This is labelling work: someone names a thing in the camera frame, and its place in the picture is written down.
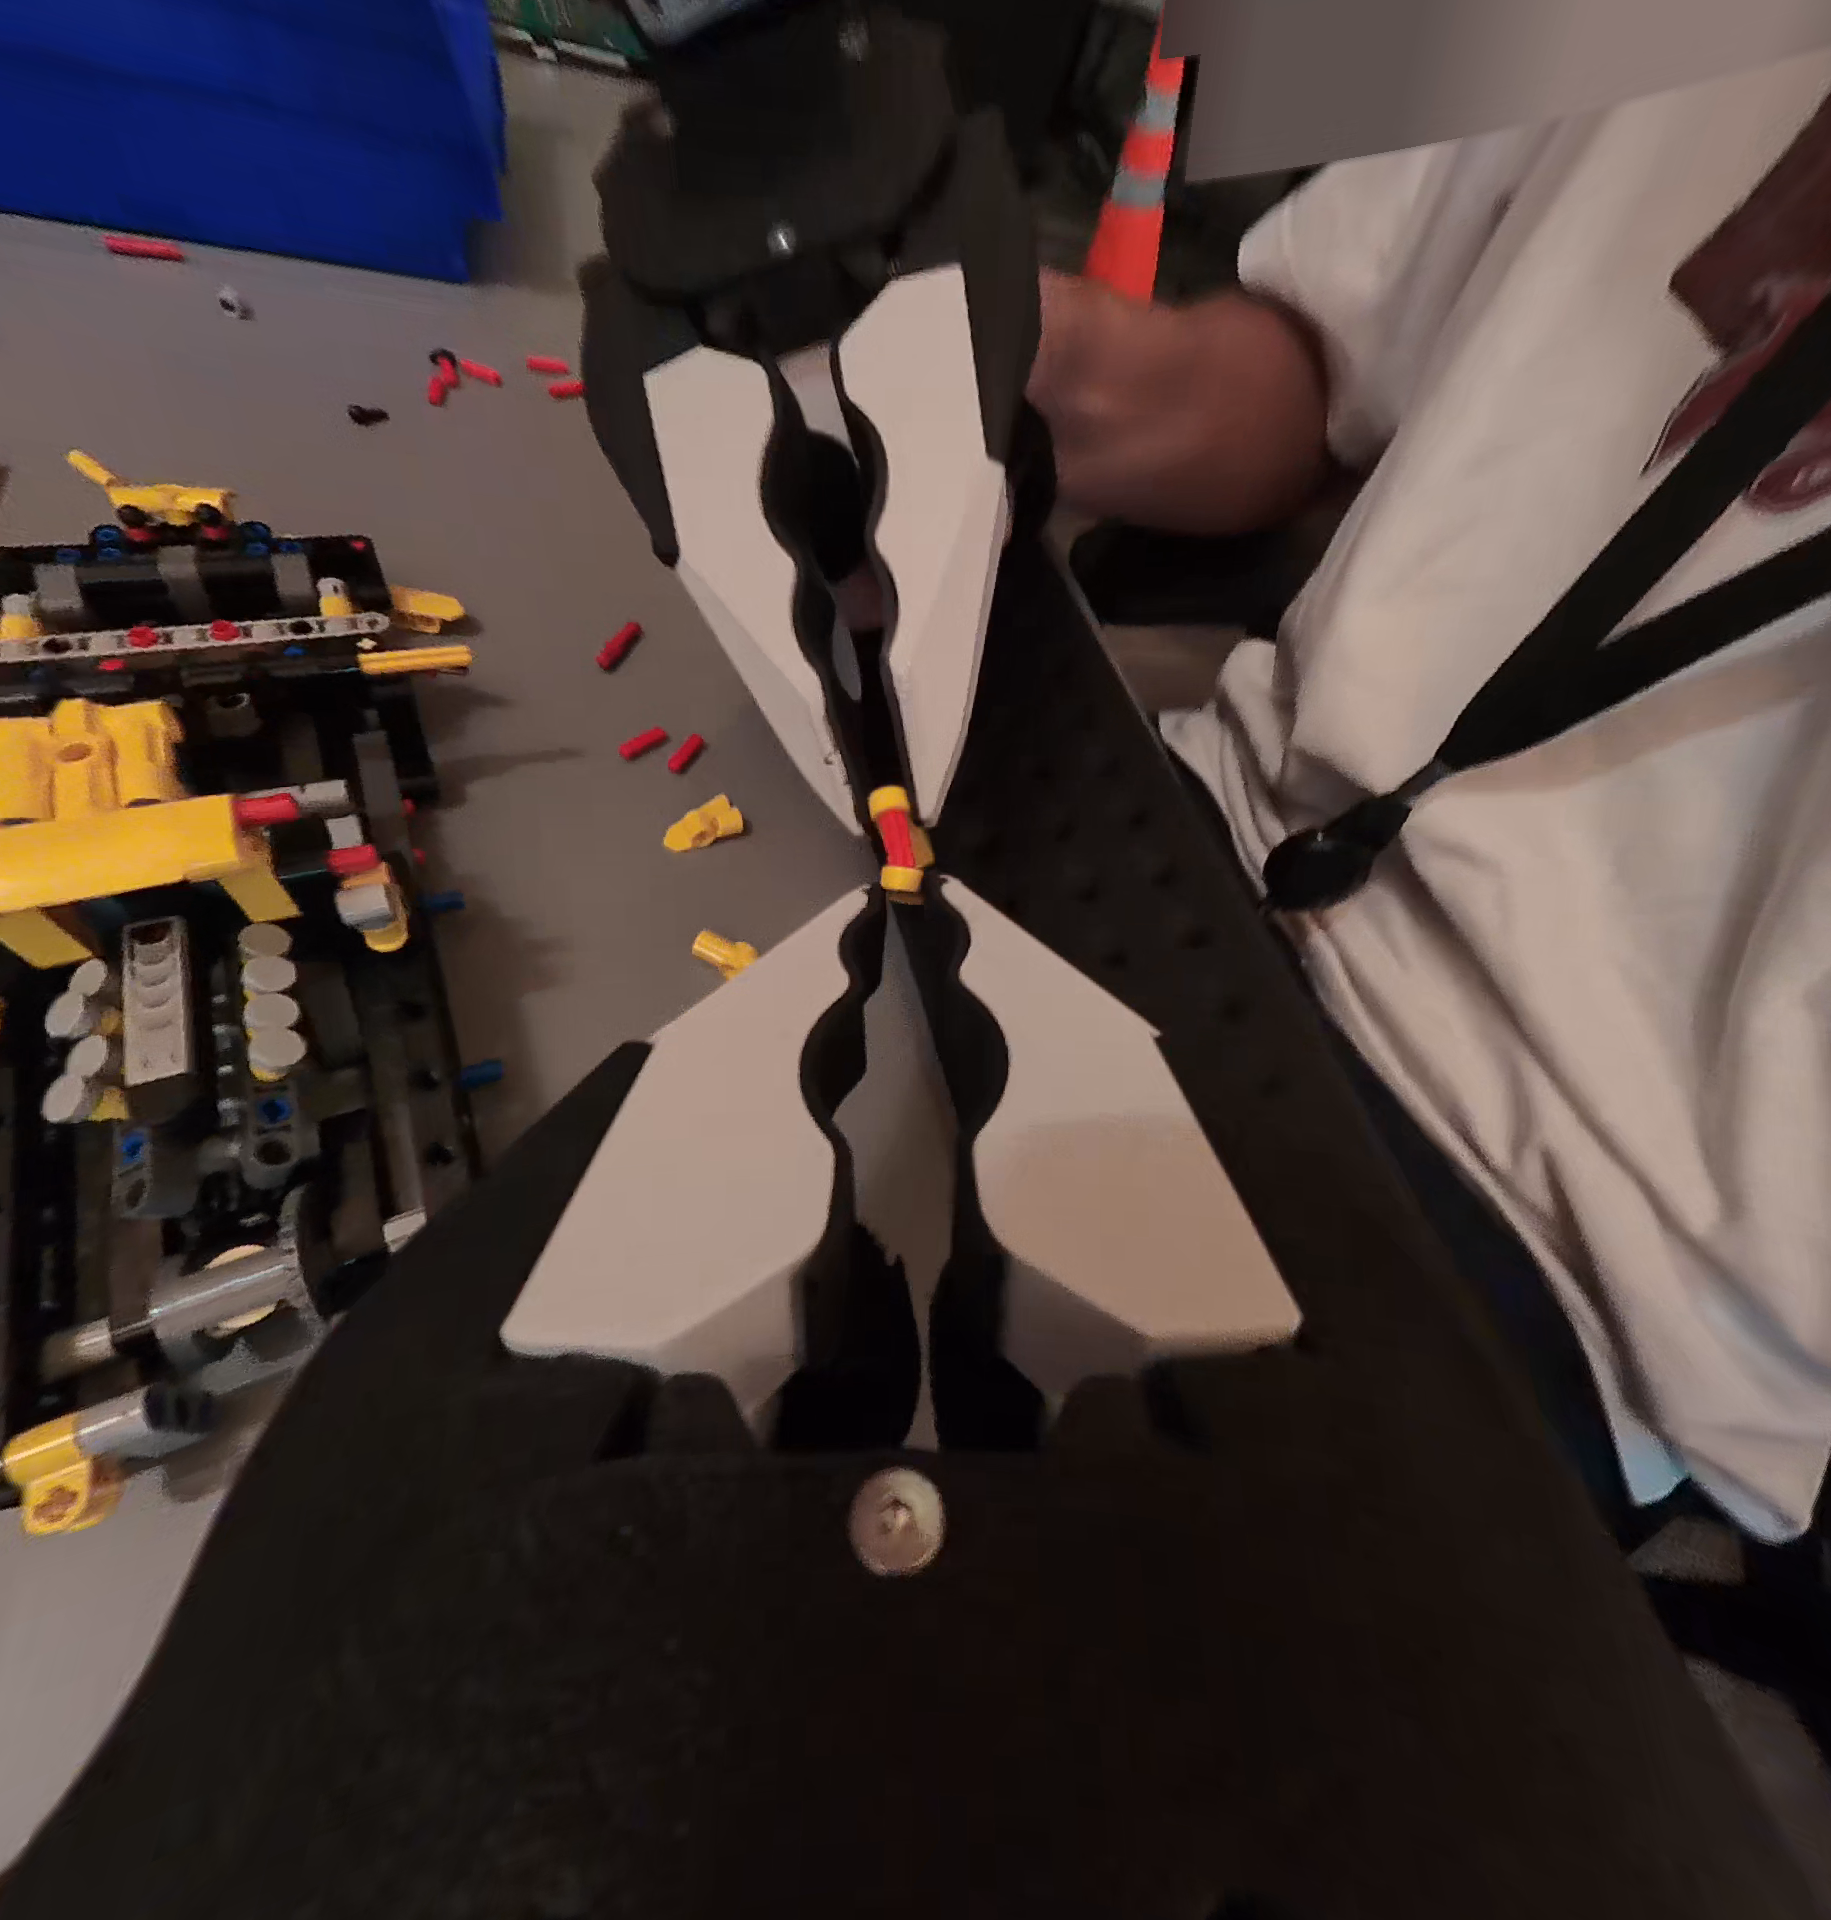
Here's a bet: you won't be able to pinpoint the blue storage bin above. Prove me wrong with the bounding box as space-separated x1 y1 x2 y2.
0 0 504 285

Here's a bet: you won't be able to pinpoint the black perforated mat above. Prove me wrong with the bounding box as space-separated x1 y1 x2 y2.
936 532 1404 1352

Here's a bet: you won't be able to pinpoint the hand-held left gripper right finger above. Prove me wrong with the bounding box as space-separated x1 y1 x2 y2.
916 877 1304 1419

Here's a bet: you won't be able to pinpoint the orange traffic cone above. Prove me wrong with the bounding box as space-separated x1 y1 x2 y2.
1081 52 1194 303

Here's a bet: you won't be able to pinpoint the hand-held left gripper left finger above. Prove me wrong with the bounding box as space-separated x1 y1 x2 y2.
499 885 917 1419

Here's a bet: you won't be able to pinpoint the black shoulder strap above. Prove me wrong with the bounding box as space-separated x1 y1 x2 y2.
1261 246 1831 917

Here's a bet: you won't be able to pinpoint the black office chair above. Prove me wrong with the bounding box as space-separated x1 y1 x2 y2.
1072 516 1307 632

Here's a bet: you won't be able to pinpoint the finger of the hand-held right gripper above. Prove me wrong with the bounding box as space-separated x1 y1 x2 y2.
640 343 894 842
831 261 1014 833

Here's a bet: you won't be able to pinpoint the yellow black lego car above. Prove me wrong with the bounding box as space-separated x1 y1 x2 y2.
0 478 481 1538

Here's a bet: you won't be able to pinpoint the scattered small lego pins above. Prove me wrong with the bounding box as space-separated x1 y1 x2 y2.
0 231 587 428

